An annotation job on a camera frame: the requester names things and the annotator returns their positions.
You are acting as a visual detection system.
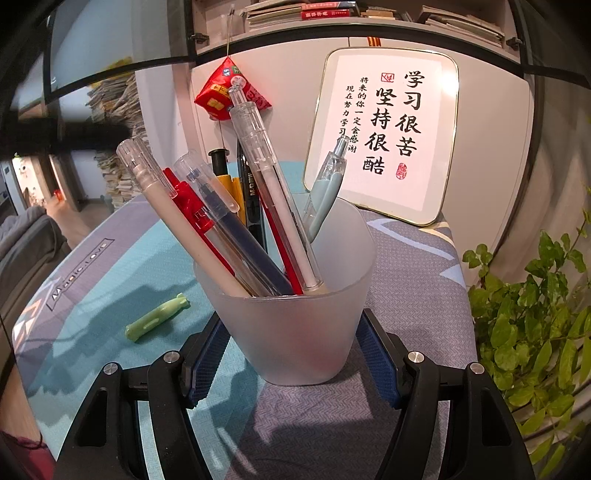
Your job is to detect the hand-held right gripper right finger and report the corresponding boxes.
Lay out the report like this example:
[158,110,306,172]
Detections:
[355,307,536,480]

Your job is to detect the stack of magazines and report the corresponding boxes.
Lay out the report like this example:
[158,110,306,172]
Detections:
[244,0,305,32]

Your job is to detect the green potted plant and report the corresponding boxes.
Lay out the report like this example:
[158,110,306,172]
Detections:
[462,185,591,480]

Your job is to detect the grey striped curtain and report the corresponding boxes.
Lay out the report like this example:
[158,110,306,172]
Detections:
[522,0,591,287]

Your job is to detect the grey bookshelf cabinet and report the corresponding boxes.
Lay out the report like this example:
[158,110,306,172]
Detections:
[189,0,529,70]

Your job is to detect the stack of papers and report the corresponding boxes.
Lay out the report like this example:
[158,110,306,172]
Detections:
[88,69,151,213]

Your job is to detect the red books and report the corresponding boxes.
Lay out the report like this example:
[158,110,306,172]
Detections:
[301,2,361,21]

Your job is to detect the glass cabinet door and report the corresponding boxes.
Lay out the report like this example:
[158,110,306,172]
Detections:
[44,0,199,100]
[508,0,591,86]

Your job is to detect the cream white capped pen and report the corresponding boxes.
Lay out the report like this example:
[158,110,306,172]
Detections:
[116,137,252,298]

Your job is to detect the light green novelty eraser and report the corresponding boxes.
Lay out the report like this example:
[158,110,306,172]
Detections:
[126,292,190,343]

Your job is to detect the clear white capped pen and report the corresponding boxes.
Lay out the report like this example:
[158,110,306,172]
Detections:
[228,76,324,292]

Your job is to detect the small stack of books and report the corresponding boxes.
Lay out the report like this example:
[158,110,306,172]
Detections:
[360,4,414,23]

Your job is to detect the person's dark red clothing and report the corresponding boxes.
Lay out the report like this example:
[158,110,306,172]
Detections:
[0,429,56,480]

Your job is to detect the clear glass vase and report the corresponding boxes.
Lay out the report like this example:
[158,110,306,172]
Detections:
[221,13,241,42]

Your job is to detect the red hanging pyramid ornament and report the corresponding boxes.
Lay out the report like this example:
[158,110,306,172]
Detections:
[194,9,273,123]

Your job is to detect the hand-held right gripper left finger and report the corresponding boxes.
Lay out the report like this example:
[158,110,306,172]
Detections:
[53,314,232,480]

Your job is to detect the clear pen with light-blue grip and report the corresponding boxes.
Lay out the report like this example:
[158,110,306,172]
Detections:
[302,137,350,244]

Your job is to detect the red capped pen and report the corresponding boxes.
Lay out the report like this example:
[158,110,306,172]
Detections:
[163,167,273,297]

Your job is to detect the framed calligraphy sign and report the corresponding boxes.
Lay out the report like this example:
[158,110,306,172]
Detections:
[302,47,460,227]

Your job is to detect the wide stack of worn books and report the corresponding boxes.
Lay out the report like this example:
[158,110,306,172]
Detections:
[418,6,506,49]

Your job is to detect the frosted plastic cup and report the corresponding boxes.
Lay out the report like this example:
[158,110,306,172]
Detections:
[193,193,375,386]

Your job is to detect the dark blue pen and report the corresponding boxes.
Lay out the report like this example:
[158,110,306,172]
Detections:
[173,152,296,296]

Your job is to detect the yellow bag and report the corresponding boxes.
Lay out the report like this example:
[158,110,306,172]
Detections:
[92,58,134,78]

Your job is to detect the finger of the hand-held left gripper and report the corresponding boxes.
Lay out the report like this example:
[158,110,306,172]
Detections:
[46,108,146,154]

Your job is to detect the grey sofa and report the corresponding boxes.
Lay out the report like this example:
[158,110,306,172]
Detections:
[0,205,70,319]

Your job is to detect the orange pen with black tip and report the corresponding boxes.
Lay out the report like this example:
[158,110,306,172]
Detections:
[208,148,242,213]

